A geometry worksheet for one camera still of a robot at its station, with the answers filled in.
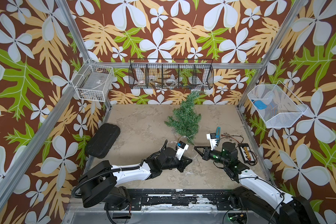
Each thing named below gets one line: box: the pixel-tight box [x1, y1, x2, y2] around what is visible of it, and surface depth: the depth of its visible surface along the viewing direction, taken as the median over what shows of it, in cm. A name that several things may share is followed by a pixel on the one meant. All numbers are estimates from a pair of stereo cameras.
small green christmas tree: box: [164, 91, 204, 145], surface depth 81 cm
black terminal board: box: [238, 143, 256, 164], surface depth 93 cm
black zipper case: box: [85, 123, 121, 159], surface depth 93 cm
